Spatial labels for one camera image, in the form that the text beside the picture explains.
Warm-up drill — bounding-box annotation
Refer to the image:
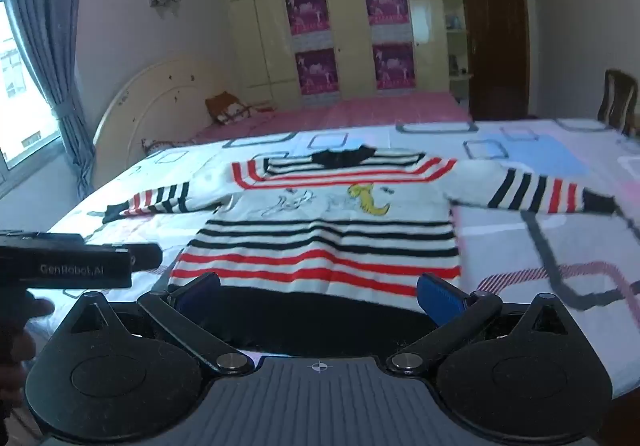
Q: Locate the cream corner shelf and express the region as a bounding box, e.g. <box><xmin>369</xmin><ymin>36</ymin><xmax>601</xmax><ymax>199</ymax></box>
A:
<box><xmin>436</xmin><ymin>0</ymin><xmax>473</xmax><ymax>107</ymax></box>

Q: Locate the brown and white pillow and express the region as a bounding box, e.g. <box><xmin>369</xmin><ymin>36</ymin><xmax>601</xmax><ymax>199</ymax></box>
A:
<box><xmin>141</xmin><ymin>136</ymin><xmax>197</xmax><ymax>152</ymax></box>

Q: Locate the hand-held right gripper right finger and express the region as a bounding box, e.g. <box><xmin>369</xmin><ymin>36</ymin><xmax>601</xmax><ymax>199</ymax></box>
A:
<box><xmin>389</xmin><ymin>272</ymin><xmax>557</xmax><ymax>375</ymax></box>

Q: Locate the white patterned bed sheet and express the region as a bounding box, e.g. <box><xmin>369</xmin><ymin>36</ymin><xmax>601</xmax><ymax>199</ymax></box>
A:
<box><xmin>25</xmin><ymin>117</ymin><xmax>640</xmax><ymax>399</ymax></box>

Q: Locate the person's left hand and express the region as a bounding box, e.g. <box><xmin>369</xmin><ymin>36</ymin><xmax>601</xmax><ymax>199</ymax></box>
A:
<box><xmin>0</xmin><ymin>290</ymin><xmax>55</xmax><ymax>414</ymax></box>

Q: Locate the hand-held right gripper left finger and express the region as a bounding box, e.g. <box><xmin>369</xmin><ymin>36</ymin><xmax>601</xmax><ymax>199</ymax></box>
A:
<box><xmin>65</xmin><ymin>273</ymin><xmax>255</xmax><ymax>375</ymax></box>

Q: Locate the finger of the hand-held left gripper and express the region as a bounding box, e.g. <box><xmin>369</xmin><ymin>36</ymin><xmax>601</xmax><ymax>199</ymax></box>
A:
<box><xmin>120</xmin><ymin>243</ymin><xmax>163</xmax><ymax>272</ymax></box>

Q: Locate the orange and white pillow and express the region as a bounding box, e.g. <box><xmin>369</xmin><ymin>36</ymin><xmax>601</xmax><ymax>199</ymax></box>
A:
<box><xmin>205</xmin><ymin>90</ymin><xmax>276</xmax><ymax>127</ymax></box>

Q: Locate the window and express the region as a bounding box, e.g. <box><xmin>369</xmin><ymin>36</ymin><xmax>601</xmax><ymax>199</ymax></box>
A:
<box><xmin>0</xmin><ymin>0</ymin><xmax>63</xmax><ymax>172</ymax></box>

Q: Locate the cream rounded headboard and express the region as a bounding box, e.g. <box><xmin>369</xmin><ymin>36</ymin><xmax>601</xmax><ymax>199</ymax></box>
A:
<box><xmin>92</xmin><ymin>55</ymin><xmax>236</xmax><ymax>189</ymax></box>

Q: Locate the wooden chair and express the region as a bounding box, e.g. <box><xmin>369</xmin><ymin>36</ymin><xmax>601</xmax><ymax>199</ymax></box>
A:
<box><xmin>596</xmin><ymin>69</ymin><xmax>640</xmax><ymax>137</ymax></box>

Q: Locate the pink bed sheet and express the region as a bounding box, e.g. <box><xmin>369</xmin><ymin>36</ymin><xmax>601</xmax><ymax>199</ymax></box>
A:
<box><xmin>190</xmin><ymin>93</ymin><xmax>473</xmax><ymax>145</ymax></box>

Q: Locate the striped knit sweater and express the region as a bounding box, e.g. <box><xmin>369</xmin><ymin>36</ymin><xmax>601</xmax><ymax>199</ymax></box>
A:
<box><xmin>102</xmin><ymin>145</ymin><xmax>617</xmax><ymax>358</ymax></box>

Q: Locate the purple wall poster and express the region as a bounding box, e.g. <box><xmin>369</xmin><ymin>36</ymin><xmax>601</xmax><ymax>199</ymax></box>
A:
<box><xmin>364</xmin><ymin>0</ymin><xmax>410</xmax><ymax>27</ymax></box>
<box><xmin>295</xmin><ymin>47</ymin><xmax>341</xmax><ymax>98</ymax></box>
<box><xmin>285</xmin><ymin>0</ymin><xmax>332</xmax><ymax>38</ymax></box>
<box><xmin>372</xmin><ymin>42</ymin><xmax>417</xmax><ymax>91</ymax></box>

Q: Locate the grey curtain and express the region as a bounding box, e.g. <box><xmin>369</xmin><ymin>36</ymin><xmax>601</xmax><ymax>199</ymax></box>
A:
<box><xmin>0</xmin><ymin>0</ymin><xmax>97</xmax><ymax>182</ymax></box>

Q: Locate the brown wooden door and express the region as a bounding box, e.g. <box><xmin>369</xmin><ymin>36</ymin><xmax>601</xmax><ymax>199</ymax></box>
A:
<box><xmin>457</xmin><ymin>0</ymin><xmax>532</xmax><ymax>123</ymax></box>

